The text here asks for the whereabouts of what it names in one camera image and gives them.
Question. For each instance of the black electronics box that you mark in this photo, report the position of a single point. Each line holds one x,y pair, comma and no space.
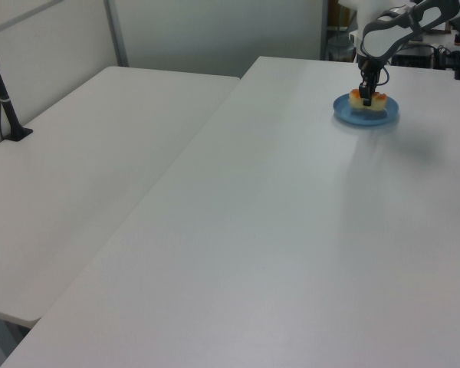
416,56

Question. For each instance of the translucent plastic bin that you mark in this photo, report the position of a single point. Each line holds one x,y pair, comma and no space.
341,48

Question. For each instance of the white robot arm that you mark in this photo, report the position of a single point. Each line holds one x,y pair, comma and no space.
383,36

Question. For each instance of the orange-topped bread loaf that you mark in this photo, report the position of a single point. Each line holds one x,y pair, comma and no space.
375,102

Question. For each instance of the black camera stand pole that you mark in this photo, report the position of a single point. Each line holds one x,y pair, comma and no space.
2,92

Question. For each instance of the blue round plate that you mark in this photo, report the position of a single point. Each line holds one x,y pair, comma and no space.
364,118

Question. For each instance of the grey partition frame post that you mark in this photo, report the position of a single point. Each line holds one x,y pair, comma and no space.
117,30

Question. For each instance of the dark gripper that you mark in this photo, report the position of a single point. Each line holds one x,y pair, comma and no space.
370,71

